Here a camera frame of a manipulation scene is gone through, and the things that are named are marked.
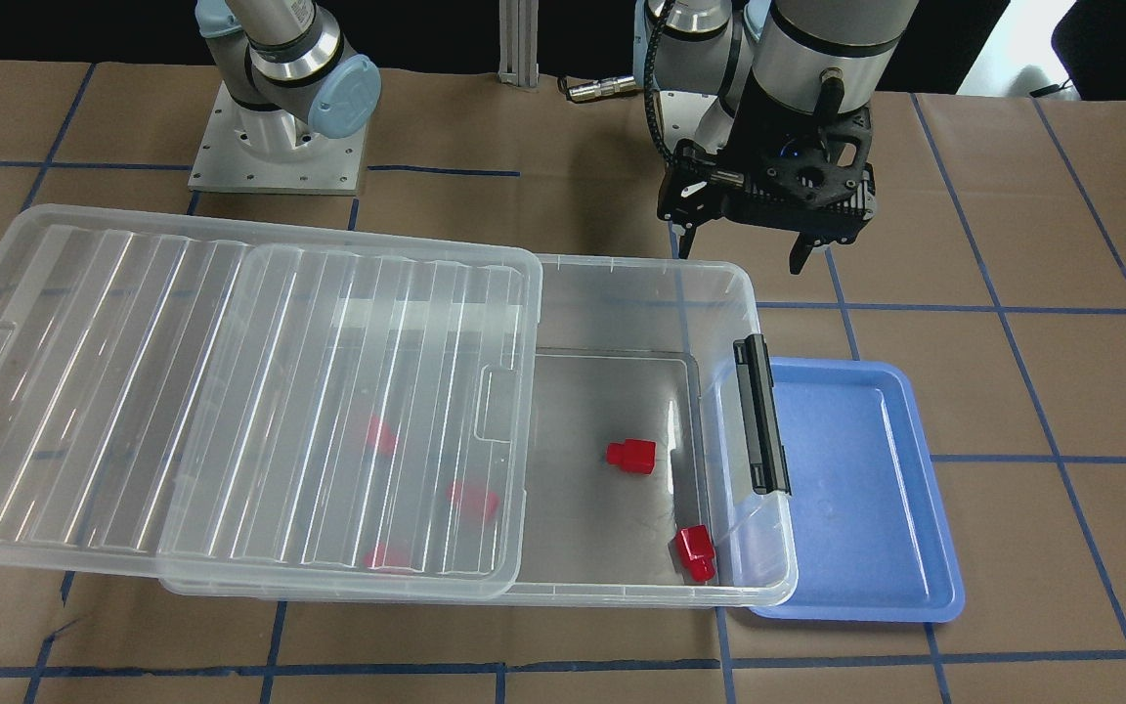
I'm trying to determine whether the red block in box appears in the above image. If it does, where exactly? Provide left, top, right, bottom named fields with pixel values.
left=673, top=524, right=716, bottom=583

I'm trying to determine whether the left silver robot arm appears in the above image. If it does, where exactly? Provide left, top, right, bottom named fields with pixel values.
left=633, top=1, right=915, bottom=273

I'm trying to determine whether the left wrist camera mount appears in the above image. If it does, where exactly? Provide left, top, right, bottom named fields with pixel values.
left=720, top=77, right=876, bottom=246

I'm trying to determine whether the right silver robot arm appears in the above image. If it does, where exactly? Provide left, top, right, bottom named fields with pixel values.
left=194, top=1, right=381, bottom=139

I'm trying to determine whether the blue plastic tray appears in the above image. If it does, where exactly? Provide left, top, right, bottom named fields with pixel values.
left=757, top=357, right=966, bottom=623

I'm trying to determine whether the red block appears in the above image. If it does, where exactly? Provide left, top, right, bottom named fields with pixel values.
left=359, top=415, right=397, bottom=458
left=606, top=438, right=658, bottom=475
left=361, top=541, right=415, bottom=574
left=446, top=481, right=501, bottom=525
left=673, top=524, right=716, bottom=583

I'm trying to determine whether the red block under lid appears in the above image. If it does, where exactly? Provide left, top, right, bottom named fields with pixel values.
left=446, top=481, right=501, bottom=525
left=359, top=415, right=397, bottom=458
left=361, top=541, right=415, bottom=574

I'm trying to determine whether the clear plastic storage box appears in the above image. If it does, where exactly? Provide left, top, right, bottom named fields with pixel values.
left=157, top=252, right=799, bottom=607

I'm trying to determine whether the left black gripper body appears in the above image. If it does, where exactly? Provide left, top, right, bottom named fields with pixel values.
left=658, top=139, right=750, bottom=228

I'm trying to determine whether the black box latch handle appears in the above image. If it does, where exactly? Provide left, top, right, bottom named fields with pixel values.
left=733, top=333, right=792, bottom=494

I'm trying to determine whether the clear ribbed box lid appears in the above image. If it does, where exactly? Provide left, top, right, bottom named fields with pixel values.
left=0, top=204, right=543, bottom=601

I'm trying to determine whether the aluminium frame post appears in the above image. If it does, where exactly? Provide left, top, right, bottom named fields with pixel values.
left=497, top=0, right=540, bottom=92

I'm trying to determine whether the brown paper table cover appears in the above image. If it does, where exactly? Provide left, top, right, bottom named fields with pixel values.
left=0, top=62, right=1126, bottom=703

